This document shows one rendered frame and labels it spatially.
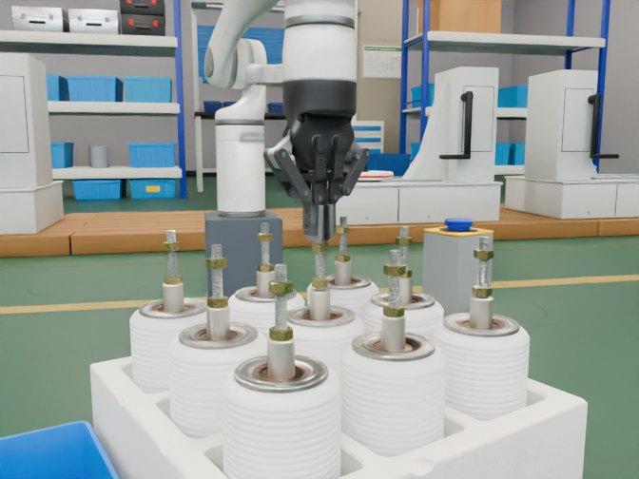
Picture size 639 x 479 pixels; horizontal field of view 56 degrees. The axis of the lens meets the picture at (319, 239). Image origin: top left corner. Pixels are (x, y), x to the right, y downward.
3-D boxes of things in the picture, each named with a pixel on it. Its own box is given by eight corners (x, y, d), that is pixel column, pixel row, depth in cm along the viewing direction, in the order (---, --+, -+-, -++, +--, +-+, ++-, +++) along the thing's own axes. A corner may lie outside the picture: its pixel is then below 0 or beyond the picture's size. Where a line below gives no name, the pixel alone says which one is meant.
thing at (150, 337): (145, 441, 75) (139, 299, 72) (223, 438, 76) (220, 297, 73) (127, 484, 65) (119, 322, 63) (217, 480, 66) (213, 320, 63)
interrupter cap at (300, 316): (273, 316, 66) (273, 309, 66) (334, 307, 70) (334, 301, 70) (302, 334, 60) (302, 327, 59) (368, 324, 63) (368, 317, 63)
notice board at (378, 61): (362, 77, 680) (362, 45, 674) (403, 78, 690) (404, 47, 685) (362, 77, 679) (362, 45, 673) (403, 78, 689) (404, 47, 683)
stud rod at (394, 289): (392, 330, 55) (394, 249, 54) (400, 332, 55) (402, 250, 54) (385, 332, 55) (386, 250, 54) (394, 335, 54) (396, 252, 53)
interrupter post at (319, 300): (304, 318, 65) (304, 288, 65) (324, 316, 66) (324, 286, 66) (315, 324, 63) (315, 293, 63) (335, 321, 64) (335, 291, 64)
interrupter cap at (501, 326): (503, 317, 66) (503, 311, 65) (532, 339, 58) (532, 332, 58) (435, 318, 65) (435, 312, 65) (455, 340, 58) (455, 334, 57)
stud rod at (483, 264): (482, 312, 61) (485, 238, 59) (474, 310, 61) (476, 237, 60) (488, 310, 61) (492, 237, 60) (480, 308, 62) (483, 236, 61)
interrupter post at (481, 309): (488, 324, 63) (489, 294, 62) (495, 332, 60) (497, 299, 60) (465, 325, 63) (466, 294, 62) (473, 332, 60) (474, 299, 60)
